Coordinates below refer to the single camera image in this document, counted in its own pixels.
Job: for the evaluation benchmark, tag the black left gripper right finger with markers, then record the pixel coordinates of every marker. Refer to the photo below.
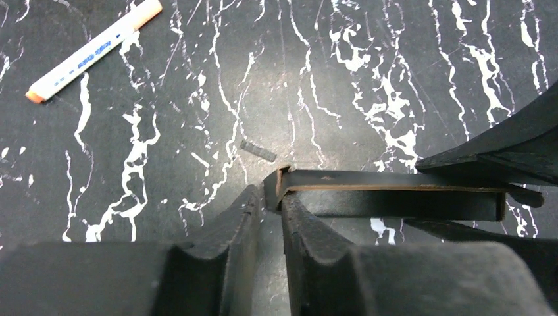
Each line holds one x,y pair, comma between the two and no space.
330,275

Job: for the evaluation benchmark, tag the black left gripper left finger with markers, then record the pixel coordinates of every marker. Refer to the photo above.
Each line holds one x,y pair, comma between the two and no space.
209,273

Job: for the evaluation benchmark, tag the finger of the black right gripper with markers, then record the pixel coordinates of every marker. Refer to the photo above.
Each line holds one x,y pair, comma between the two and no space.
521,149
538,253

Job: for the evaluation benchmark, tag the small grey staple strip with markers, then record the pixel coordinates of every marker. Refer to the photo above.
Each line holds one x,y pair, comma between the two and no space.
258,151

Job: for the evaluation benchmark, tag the pink white marker pen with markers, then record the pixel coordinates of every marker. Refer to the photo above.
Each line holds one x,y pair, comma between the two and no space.
73,66

